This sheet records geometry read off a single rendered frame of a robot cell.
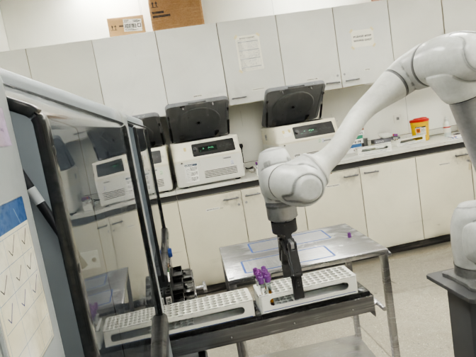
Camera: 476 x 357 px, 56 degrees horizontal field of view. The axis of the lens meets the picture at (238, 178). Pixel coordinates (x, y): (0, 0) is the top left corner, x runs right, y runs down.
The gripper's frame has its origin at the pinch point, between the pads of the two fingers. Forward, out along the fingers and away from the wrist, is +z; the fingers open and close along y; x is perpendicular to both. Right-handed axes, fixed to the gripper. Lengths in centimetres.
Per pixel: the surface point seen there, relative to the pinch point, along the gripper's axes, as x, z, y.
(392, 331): -41, 36, 25
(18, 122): 56, -58, -33
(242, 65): -43, -95, 258
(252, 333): 15.3, 8.7, -6.9
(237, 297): 17.2, -0.3, -1.0
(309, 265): -12.8, 4.9, 25.5
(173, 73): 16, -97, 258
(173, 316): 36.1, -0.4, -5.1
